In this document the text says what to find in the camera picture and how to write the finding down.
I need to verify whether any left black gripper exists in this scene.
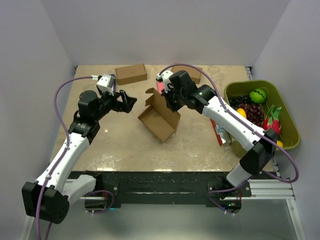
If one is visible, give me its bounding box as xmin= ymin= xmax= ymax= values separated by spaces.
xmin=93 ymin=88 xmax=137 ymax=121

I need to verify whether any brown cardboard box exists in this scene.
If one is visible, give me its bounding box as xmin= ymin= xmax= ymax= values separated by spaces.
xmin=137 ymin=88 xmax=181 ymax=143

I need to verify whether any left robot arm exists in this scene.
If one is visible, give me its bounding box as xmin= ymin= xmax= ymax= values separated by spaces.
xmin=21 ymin=90 xmax=137 ymax=224

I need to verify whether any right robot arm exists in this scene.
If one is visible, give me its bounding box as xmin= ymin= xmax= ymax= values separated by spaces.
xmin=156 ymin=70 xmax=278 ymax=197

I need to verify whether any purple toothpaste box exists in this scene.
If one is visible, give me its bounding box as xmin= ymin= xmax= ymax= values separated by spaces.
xmin=110 ymin=74 xmax=116 ymax=92

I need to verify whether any left folded cardboard box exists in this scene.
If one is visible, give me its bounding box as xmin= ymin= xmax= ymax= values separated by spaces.
xmin=115 ymin=63 xmax=148 ymax=86

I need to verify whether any folded cardboard box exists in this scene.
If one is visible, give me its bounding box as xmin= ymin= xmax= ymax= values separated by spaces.
xmin=172 ymin=65 xmax=202 ymax=84
xmin=115 ymin=63 xmax=148 ymax=86

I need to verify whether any right folded cardboard box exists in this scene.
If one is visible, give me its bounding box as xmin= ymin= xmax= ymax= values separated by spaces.
xmin=172 ymin=65 xmax=202 ymax=84

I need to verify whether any pink sticky note pad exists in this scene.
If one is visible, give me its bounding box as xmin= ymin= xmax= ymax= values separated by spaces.
xmin=156 ymin=80 xmax=164 ymax=94

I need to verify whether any black grape bunch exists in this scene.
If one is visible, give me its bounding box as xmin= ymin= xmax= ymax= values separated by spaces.
xmin=229 ymin=95 xmax=253 ymax=108

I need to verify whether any red silver snack packet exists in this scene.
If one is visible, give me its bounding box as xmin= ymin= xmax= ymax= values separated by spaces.
xmin=210 ymin=119 xmax=231 ymax=146

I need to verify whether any yellow toy lemon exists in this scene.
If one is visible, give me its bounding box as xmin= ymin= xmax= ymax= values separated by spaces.
xmin=236 ymin=108 xmax=247 ymax=119

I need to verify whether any dark red grape bunch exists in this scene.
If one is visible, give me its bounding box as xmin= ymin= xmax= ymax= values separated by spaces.
xmin=238 ymin=103 xmax=265 ymax=127

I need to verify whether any green toy melon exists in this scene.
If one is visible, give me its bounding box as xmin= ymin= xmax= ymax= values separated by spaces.
xmin=249 ymin=88 xmax=267 ymax=104

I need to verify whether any pink dragon fruit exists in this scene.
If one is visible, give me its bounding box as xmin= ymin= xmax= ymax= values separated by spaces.
xmin=261 ymin=105 xmax=282 ymax=136

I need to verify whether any orange yellow mango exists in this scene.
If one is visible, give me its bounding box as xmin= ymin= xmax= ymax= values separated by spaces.
xmin=276 ymin=140 xmax=284 ymax=148

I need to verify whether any olive green plastic bin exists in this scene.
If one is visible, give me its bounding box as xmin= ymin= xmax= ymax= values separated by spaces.
xmin=224 ymin=80 xmax=301 ymax=151

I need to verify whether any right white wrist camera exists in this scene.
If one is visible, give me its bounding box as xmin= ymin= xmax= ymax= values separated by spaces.
xmin=156 ymin=70 xmax=174 ymax=93

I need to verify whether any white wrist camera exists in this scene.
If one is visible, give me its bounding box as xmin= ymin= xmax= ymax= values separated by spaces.
xmin=156 ymin=70 xmax=174 ymax=93
xmin=91 ymin=74 xmax=115 ymax=96

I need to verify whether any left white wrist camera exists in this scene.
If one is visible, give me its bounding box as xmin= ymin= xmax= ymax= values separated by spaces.
xmin=91 ymin=74 xmax=115 ymax=96

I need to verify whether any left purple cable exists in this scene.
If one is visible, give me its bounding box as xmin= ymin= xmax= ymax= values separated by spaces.
xmin=34 ymin=74 xmax=98 ymax=240

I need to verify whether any black base frame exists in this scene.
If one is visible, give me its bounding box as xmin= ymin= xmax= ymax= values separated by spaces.
xmin=84 ymin=171 xmax=252 ymax=213

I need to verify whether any aluminium rail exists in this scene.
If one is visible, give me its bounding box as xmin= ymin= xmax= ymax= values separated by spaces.
xmin=74 ymin=177 xmax=298 ymax=201

